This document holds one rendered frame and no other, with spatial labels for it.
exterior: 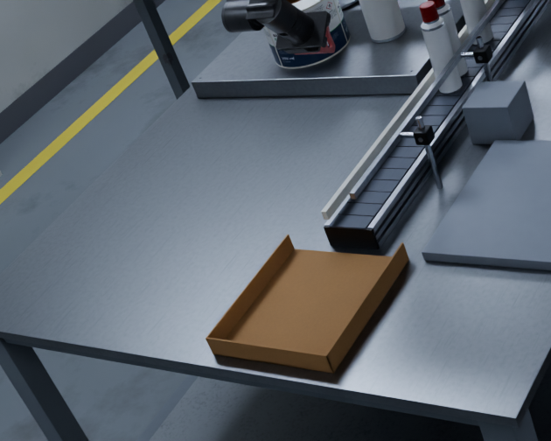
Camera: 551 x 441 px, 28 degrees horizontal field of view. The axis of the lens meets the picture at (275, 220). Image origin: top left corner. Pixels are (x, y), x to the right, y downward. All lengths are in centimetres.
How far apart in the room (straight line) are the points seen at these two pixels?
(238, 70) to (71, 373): 127
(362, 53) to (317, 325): 95
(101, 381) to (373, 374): 183
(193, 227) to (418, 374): 77
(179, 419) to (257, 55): 96
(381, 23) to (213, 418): 107
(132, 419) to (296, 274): 135
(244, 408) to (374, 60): 93
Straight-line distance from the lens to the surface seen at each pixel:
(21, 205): 480
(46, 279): 245
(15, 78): 555
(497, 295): 188
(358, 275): 202
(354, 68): 264
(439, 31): 233
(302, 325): 196
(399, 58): 262
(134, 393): 342
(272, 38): 274
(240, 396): 285
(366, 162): 219
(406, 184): 215
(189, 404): 291
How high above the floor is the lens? 200
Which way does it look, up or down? 31 degrees down
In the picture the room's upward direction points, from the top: 23 degrees counter-clockwise
